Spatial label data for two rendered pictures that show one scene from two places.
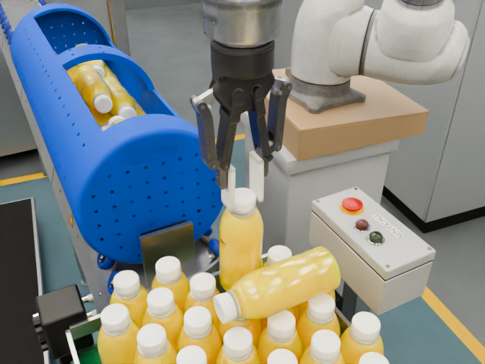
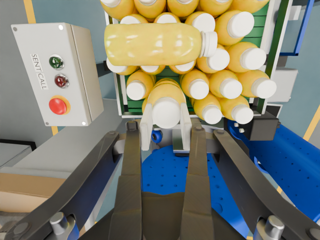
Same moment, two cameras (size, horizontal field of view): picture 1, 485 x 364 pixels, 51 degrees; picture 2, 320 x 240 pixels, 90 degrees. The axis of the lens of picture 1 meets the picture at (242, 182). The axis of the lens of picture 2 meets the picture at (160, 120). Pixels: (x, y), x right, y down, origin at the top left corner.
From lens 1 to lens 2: 55 cm
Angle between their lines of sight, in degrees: 34
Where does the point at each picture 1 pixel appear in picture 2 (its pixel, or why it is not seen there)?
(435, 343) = not seen: hidden behind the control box
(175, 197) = (180, 171)
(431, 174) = (7, 165)
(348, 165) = (44, 168)
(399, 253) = (44, 36)
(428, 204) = (22, 152)
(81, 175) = not seen: hidden behind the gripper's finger
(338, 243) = (86, 84)
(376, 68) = not seen: outside the picture
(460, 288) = (35, 111)
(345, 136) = (32, 185)
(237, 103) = (205, 216)
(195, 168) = (162, 186)
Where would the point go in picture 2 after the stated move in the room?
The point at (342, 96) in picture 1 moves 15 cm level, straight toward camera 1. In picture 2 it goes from (13, 220) to (28, 194)
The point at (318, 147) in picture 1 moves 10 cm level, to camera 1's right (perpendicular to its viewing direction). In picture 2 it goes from (56, 184) to (26, 173)
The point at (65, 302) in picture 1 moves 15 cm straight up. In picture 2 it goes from (260, 129) to (302, 165)
